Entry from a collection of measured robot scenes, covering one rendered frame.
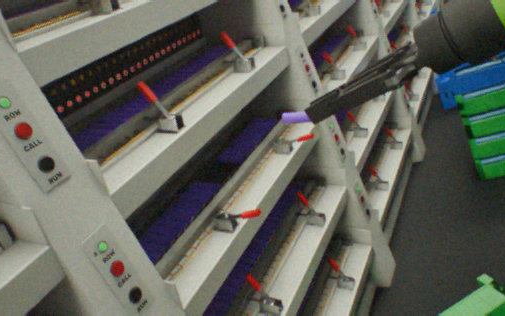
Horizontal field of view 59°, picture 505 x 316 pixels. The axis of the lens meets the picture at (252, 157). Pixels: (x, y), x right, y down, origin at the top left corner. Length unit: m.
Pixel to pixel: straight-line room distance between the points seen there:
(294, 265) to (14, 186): 0.60
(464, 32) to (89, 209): 0.49
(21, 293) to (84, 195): 0.12
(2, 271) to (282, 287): 0.54
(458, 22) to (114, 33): 0.44
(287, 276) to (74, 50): 0.58
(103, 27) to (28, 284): 0.34
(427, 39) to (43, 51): 0.46
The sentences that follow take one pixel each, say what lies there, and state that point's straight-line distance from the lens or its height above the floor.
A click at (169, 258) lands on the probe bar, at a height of 0.58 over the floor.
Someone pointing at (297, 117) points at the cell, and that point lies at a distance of 0.73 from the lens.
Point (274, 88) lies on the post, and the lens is 1.10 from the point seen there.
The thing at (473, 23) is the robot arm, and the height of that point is 0.73.
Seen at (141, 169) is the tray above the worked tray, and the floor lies 0.73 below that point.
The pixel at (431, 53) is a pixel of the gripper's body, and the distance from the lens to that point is 0.61.
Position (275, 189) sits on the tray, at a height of 0.52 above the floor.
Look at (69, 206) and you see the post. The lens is 0.55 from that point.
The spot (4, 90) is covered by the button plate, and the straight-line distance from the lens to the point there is 0.54.
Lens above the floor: 0.87
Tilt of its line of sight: 19 degrees down
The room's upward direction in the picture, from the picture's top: 27 degrees counter-clockwise
